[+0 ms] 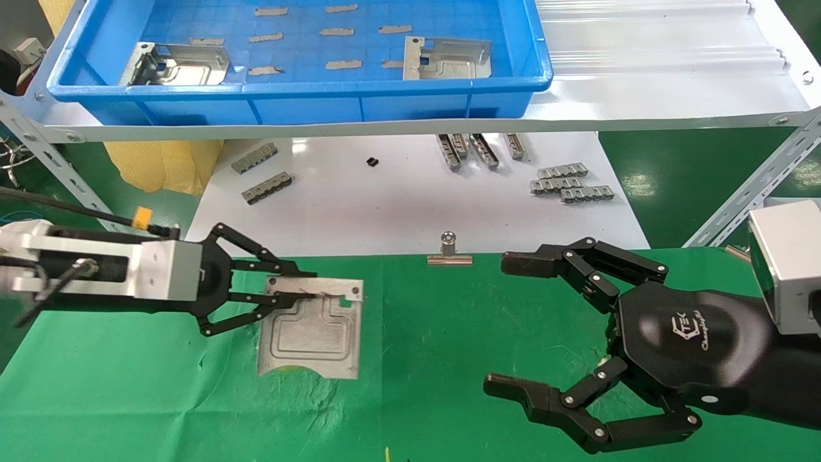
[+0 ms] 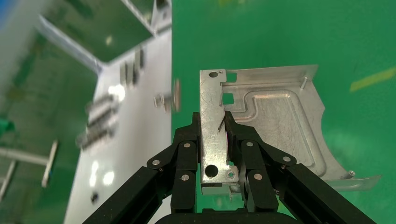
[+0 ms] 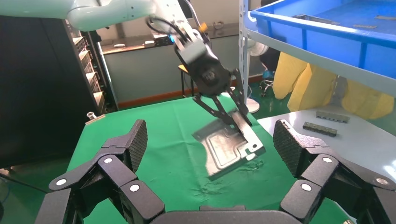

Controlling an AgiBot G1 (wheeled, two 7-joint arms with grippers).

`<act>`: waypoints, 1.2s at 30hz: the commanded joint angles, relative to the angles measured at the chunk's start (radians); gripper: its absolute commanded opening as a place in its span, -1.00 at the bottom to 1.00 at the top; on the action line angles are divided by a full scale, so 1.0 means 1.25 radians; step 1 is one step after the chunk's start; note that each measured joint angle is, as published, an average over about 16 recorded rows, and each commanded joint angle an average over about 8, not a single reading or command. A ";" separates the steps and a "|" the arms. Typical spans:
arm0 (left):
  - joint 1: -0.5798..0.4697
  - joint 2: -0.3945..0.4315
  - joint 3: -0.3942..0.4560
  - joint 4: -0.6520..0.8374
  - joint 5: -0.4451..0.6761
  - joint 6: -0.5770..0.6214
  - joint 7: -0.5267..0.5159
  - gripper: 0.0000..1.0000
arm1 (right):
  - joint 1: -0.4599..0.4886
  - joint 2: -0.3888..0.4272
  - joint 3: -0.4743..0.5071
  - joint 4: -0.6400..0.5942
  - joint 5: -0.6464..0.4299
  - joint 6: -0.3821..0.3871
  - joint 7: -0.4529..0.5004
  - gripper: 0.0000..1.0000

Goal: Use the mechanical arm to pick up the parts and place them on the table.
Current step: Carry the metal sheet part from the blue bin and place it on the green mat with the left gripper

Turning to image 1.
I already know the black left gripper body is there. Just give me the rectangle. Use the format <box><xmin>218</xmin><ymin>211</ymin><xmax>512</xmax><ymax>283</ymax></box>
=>
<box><xmin>160</xmin><ymin>241</ymin><xmax>235</xmax><ymax>321</ymax></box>

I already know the green table cloth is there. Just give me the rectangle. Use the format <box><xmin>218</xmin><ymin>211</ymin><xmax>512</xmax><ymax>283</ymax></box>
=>
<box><xmin>0</xmin><ymin>247</ymin><xmax>821</xmax><ymax>462</ymax></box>

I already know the white power adapter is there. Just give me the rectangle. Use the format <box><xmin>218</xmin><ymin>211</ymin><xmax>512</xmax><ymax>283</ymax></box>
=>
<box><xmin>13</xmin><ymin>38</ymin><xmax>47</xmax><ymax>66</ymax></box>

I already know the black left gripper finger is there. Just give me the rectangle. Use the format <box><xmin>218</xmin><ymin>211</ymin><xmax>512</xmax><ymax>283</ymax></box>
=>
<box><xmin>210</xmin><ymin>223</ymin><xmax>318</xmax><ymax>278</ymax></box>
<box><xmin>199</xmin><ymin>292</ymin><xmax>318</xmax><ymax>338</ymax></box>

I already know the blue plastic bin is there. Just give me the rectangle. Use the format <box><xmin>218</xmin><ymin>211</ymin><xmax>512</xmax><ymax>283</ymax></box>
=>
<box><xmin>46</xmin><ymin>0</ymin><xmax>554</xmax><ymax>127</ymax></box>

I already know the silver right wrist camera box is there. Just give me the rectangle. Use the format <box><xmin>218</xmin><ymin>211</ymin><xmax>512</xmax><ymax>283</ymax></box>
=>
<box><xmin>747</xmin><ymin>200</ymin><xmax>821</xmax><ymax>336</ymax></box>

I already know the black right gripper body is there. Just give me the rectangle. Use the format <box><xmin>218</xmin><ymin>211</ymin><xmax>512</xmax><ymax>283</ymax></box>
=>
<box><xmin>606</xmin><ymin>280</ymin><xmax>777</xmax><ymax>418</ymax></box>

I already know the white metal shelf rack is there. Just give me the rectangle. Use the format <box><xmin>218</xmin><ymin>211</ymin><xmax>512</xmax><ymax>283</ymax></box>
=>
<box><xmin>0</xmin><ymin>0</ymin><xmax>821</xmax><ymax>259</ymax></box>

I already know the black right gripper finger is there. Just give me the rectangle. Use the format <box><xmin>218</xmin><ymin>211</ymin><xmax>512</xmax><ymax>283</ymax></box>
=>
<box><xmin>483</xmin><ymin>357</ymin><xmax>702</xmax><ymax>455</ymax></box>
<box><xmin>501</xmin><ymin>237</ymin><xmax>668</xmax><ymax>314</ymax></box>

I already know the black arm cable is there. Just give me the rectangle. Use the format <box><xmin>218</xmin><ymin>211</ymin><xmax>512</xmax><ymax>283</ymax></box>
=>
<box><xmin>0</xmin><ymin>186</ymin><xmax>182</xmax><ymax>239</ymax></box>

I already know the stamped sheet metal part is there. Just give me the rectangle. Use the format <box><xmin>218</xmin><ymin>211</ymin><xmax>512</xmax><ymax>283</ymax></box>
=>
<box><xmin>117</xmin><ymin>43</ymin><xmax>230</xmax><ymax>87</ymax></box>
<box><xmin>257</xmin><ymin>276</ymin><xmax>364</xmax><ymax>381</ymax></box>
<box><xmin>403</xmin><ymin>37</ymin><xmax>493</xmax><ymax>81</ymax></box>

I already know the white board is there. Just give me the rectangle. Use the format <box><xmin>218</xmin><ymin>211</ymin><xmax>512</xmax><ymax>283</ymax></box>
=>
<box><xmin>182</xmin><ymin>132</ymin><xmax>650</xmax><ymax>259</ymax></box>

